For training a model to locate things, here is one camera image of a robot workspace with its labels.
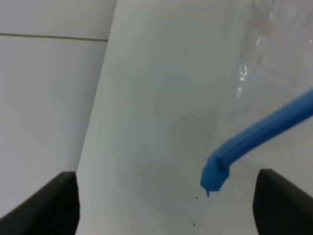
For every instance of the clear zip bag blue zipper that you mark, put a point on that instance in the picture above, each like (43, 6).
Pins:
(268, 83)

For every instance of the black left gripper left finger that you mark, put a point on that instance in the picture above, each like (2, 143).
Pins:
(53, 210)

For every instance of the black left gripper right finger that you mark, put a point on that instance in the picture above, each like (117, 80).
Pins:
(280, 207)

